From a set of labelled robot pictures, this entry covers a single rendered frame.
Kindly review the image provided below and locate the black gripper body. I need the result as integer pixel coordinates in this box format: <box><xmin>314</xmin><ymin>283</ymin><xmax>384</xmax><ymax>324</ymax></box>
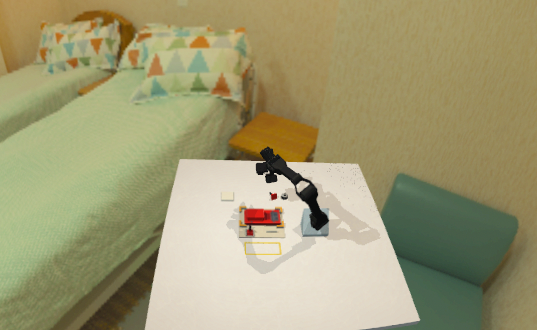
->
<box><xmin>265</xmin><ymin>167</ymin><xmax>278</xmax><ymax>183</ymax></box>

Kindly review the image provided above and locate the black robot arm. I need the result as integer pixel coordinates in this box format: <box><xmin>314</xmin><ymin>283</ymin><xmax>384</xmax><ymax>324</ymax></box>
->
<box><xmin>256</xmin><ymin>146</ymin><xmax>329</xmax><ymax>231</ymax></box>

